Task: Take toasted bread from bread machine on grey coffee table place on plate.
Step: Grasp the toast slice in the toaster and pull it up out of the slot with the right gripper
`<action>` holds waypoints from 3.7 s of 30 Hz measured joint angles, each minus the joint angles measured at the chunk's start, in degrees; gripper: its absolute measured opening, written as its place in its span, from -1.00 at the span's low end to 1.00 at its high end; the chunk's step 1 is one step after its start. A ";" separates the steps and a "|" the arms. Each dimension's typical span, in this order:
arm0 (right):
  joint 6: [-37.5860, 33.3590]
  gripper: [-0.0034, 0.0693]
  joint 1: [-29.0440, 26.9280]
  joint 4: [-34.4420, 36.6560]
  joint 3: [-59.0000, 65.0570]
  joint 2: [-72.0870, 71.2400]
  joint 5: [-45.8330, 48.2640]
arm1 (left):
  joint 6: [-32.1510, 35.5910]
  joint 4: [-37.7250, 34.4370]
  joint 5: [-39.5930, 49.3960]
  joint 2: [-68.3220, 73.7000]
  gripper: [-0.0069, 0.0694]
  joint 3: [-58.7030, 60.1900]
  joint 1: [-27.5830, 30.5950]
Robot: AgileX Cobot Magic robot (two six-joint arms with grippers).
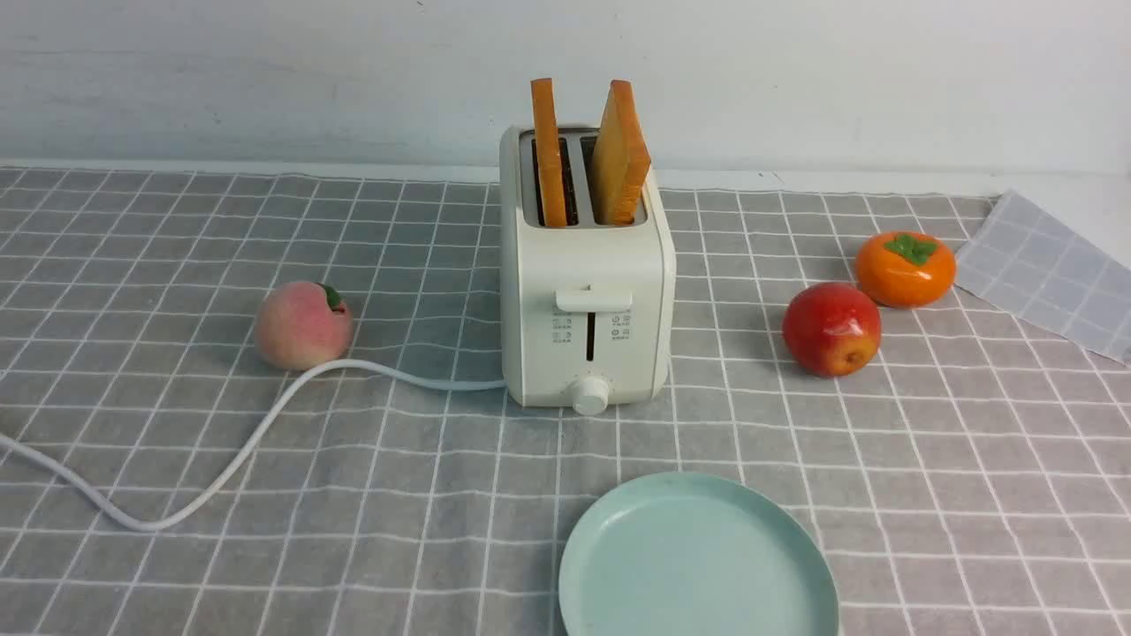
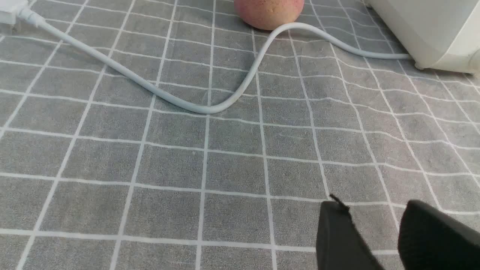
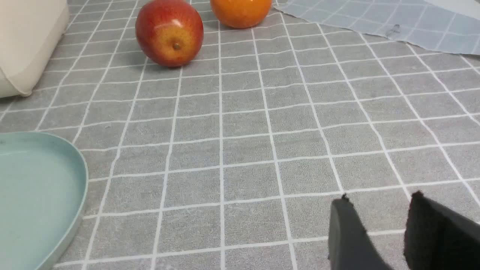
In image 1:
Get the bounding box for toast slice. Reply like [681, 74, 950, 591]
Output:
[588, 79, 651, 226]
[530, 78, 569, 227]

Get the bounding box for white two-slot toaster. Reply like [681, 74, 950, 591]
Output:
[498, 124, 676, 416]

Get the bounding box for pink peach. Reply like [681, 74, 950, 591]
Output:
[252, 280, 354, 372]

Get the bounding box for red apple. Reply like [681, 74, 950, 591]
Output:
[782, 282, 882, 377]

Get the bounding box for light green round plate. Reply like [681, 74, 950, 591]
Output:
[558, 472, 840, 635]

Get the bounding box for orange persimmon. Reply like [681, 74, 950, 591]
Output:
[854, 232, 958, 309]

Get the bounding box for grey checked tablecloth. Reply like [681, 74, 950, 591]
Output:
[1, 166, 1128, 635]

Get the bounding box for white toaster power cord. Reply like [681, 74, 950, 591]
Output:
[0, 359, 506, 534]

